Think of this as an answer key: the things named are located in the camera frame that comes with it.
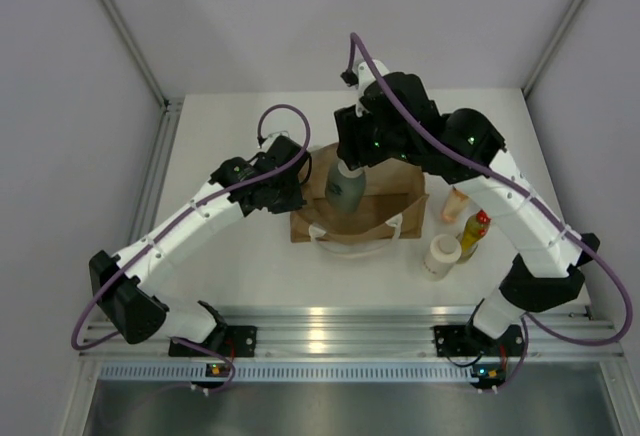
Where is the brown canvas tote bag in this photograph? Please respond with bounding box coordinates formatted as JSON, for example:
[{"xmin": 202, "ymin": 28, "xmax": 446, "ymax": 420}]
[{"xmin": 290, "ymin": 143, "xmax": 429, "ymax": 257}]

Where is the orange bottle pink cap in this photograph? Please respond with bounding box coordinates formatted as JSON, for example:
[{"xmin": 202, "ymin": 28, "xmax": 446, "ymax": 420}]
[{"xmin": 441, "ymin": 188, "xmax": 470, "ymax": 224}]

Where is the round white jar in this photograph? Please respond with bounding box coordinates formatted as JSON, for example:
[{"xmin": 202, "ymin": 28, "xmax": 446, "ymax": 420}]
[{"xmin": 423, "ymin": 234, "xmax": 461, "ymax": 281}]

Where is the yellow bottle red cap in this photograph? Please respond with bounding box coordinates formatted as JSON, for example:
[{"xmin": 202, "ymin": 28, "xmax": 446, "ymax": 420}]
[{"xmin": 457, "ymin": 210, "xmax": 491, "ymax": 264}]

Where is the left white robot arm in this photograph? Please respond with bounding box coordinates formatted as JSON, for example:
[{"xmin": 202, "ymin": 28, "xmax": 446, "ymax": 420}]
[{"xmin": 89, "ymin": 134, "xmax": 310, "ymax": 356}]

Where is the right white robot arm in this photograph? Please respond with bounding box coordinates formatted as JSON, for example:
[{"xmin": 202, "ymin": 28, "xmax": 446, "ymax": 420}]
[{"xmin": 334, "ymin": 60, "xmax": 599, "ymax": 353}]

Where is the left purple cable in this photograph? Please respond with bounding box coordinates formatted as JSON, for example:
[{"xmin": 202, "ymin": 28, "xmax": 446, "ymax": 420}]
[{"xmin": 69, "ymin": 104, "xmax": 312, "ymax": 352}]

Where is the purple cable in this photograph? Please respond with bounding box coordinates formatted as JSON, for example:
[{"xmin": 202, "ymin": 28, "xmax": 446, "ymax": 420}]
[
  {"xmin": 347, "ymin": 31, "xmax": 631, "ymax": 345},
  {"xmin": 69, "ymin": 104, "xmax": 312, "ymax": 352}
]

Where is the left aluminium frame post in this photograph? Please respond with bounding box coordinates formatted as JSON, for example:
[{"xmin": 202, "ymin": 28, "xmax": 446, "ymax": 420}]
[{"xmin": 74, "ymin": 0, "xmax": 174, "ymax": 107}]

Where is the aluminium frame post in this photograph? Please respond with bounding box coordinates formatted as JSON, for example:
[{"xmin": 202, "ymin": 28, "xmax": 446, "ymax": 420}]
[
  {"xmin": 74, "ymin": 0, "xmax": 174, "ymax": 107},
  {"xmin": 521, "ymin": 0, "xmax": 589, "ymax": 100}
]

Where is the aluminium mounting rail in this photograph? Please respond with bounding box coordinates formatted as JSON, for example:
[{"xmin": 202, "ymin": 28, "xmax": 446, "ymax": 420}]
[{"xmin": 79, "ymin": 304, "xmax": 624, "ymax": 363}]

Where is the slotted grey cable duct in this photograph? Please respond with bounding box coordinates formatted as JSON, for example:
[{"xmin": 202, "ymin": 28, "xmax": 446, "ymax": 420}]
[{"xmin": 99, "ymin": 362, "xmax": 498, "ymax": 383}]

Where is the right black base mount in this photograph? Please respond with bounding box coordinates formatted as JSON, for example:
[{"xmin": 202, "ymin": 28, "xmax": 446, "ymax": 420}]
[{"xmin": 433, "ymin": 324, "xmax": 525, "ymax": 359}]

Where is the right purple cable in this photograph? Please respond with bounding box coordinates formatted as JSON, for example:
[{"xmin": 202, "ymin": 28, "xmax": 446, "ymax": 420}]
[{"xmin": 347, "ymin": 31, "xmax": 631, "ymax": 345}]

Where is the right aluminium frame post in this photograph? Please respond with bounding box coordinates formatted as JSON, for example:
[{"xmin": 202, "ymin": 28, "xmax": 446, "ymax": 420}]
[{"xmin": 521, "ymin": 0, "xmax": 589, "ymax": 100}]

